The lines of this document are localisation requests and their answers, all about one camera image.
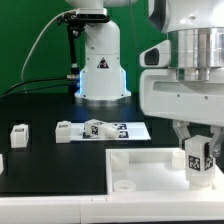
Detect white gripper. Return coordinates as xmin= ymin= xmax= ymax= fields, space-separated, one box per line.
xmin=139 ymin=68 xmax=224 ymax=158

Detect white square table top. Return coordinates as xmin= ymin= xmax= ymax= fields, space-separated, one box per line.
xmin=106 ymin=148 xmax=224 ymax=196

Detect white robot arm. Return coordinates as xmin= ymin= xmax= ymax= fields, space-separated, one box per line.
xmin=66 ymin=0 xmax=224 ymax=129

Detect white tag sheet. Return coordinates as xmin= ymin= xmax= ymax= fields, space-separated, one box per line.
xmin=70 ymin=122 xmax=151 ymax=141

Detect white block at left edge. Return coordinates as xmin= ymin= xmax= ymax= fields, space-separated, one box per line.
xmin=0 ymin=154 xmax=4 ymax=175

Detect white right fence rail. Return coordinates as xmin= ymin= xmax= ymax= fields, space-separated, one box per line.
xmin=210 ymin=159 xmax=224 ymax=191

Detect white fence rail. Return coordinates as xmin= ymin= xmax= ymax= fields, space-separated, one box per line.
xmin=0 ymin=191 xmax=224 ymax=224
xmin=210 ymin=159 xmax=224 ymax=191

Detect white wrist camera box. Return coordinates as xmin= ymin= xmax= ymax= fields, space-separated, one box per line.
xmin=139 ymin=40 xmax=171 ymax=68

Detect white front fence rail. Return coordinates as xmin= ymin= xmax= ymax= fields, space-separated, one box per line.
xmin=0 ymin=191 xmax=224 ymax=224

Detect black camera on stand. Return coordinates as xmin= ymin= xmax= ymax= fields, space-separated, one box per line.
xmin=57 ymin=8 xmax=110 ymax=38

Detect grey camera cable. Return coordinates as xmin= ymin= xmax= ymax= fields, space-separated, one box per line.
xmin=20 ymin=12 xmax=69 ymax=83

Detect black cables on table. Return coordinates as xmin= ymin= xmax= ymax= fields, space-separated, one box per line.
xmin=0 ymin=77 xmax=81 ymax=100

